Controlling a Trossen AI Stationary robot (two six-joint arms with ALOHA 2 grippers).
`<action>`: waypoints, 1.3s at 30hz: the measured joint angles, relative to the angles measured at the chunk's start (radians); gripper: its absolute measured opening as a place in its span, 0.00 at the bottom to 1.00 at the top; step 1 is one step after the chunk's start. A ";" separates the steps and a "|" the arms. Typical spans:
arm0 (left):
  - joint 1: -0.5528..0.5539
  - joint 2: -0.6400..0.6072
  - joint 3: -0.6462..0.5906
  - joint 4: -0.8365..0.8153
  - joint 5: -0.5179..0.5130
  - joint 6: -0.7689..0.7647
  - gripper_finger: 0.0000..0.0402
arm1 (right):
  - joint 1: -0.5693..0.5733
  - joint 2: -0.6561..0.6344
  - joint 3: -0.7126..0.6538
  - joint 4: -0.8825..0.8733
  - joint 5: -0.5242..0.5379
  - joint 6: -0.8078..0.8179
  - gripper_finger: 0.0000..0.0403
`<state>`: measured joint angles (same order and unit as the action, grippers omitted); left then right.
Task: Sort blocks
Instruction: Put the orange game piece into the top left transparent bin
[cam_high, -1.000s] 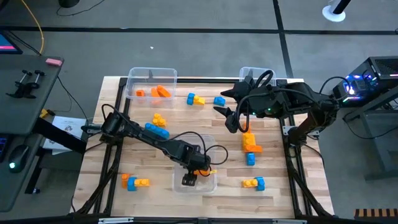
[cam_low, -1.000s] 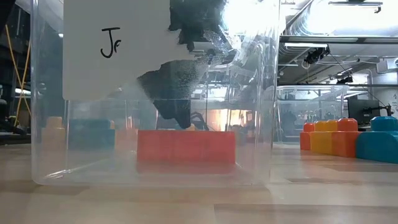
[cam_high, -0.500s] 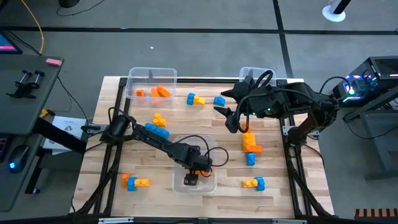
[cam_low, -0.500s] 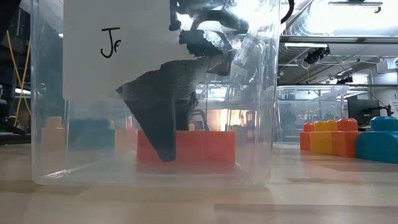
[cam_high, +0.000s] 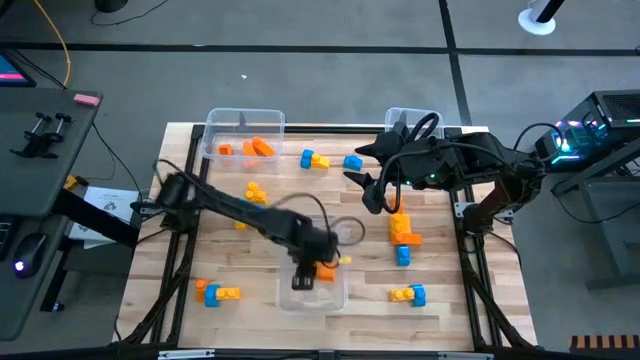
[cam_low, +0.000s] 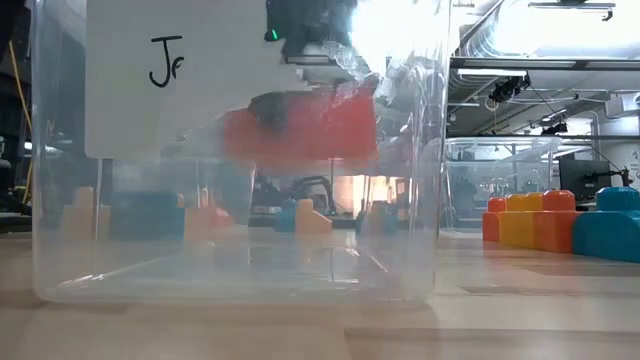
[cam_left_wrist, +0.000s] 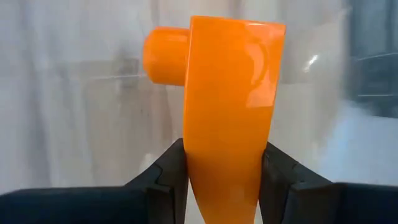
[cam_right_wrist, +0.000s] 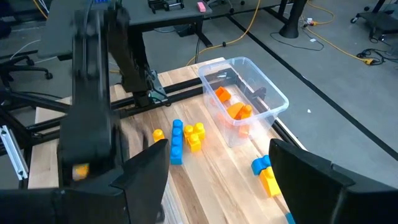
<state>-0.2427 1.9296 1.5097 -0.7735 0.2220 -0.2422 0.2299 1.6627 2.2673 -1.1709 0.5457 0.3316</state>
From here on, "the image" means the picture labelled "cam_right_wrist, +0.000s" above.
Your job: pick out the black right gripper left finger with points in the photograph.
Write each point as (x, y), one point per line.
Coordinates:
(146, 183)

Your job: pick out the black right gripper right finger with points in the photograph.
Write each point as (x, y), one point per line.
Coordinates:
(311, 186)

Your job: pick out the long blue toy block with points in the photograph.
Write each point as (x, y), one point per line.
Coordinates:
(176, 141)

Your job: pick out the orange toy block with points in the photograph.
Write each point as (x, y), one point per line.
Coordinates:
(223, 94)
(246, 111)

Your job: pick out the orange blocks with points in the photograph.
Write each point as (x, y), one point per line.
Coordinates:
(234, 109)

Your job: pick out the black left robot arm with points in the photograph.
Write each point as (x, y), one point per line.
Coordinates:
(90, 77)

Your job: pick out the yellow tape label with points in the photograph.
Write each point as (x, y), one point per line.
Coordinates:
(81, 171)

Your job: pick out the small yellow toy block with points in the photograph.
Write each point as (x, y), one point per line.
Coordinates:
(158, 135)

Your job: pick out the yellow four-stud toy block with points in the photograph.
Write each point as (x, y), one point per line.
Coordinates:
(194, 135)

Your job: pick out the clear plastic bin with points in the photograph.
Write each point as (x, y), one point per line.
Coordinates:
(267, 93)

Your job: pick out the black office chair base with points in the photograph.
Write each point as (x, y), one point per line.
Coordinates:
(25, 66)

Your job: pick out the dark grey desk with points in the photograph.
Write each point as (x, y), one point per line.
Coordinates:
(161, 18)

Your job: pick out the black pole base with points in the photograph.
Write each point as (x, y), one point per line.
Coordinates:
(293, 18)

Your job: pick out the black wheeled base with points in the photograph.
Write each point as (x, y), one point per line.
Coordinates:
(376, 20)

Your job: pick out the pink eraser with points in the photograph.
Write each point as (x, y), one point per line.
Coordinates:
(201, 6)

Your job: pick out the silver aluminium bracket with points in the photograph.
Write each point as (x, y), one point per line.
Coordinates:
(12, 151)

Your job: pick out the black clamp mount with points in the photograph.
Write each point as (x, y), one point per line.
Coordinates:
(164, 4)

